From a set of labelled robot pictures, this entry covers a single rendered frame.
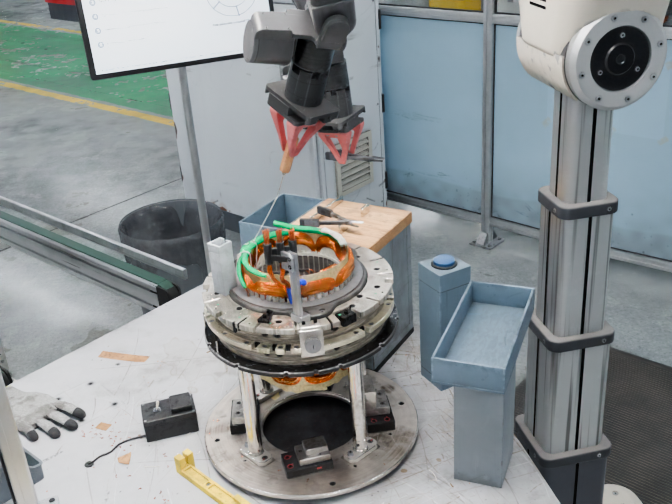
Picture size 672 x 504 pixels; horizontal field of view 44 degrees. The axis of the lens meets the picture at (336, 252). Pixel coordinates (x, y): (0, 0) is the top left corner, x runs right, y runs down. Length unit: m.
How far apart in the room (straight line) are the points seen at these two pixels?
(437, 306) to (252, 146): 2.51
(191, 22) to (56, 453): 1.21
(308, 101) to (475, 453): 0.62
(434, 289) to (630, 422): 1.47
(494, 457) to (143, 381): 0.75
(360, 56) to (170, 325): 2.13
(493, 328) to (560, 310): 0.20
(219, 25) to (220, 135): 1.81
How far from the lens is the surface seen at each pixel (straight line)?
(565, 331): 1.56
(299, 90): 1.22
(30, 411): 1.74
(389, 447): 1.49
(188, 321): 1.96
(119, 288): 2.35
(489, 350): 1.32
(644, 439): 2.85
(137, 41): 2.31
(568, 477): 1.74
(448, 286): 1.54
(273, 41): 1.17
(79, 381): 1.83
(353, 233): 1.62
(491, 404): 1.34
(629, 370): 3.15
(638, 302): 3.61
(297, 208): 1.83
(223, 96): 4.02
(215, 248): 1.34
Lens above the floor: 1.74
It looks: 26 degrees down
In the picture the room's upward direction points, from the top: 4 degrees counter-clockwise
